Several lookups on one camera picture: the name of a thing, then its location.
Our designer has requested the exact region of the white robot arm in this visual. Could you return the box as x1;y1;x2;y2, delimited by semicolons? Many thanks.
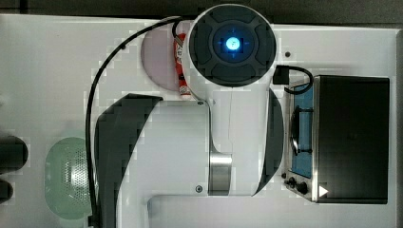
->
94;4;283;228

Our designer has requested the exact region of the pink round plate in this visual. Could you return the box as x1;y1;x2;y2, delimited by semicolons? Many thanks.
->
141;22;186;94

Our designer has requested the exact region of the black pot lid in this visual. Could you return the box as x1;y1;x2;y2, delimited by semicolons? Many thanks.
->
0;180;13;203

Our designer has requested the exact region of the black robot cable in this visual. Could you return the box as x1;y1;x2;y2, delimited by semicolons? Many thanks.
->
85;15;182;226

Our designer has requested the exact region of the black cylindrical pot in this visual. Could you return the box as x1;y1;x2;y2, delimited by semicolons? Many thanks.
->
0;136;29;174

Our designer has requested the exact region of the red ketchup bottle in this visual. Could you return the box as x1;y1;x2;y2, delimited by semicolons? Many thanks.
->
174;33;191;98

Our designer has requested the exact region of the green perforated colander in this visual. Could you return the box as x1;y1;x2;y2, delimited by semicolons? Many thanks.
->
45;137;91;219

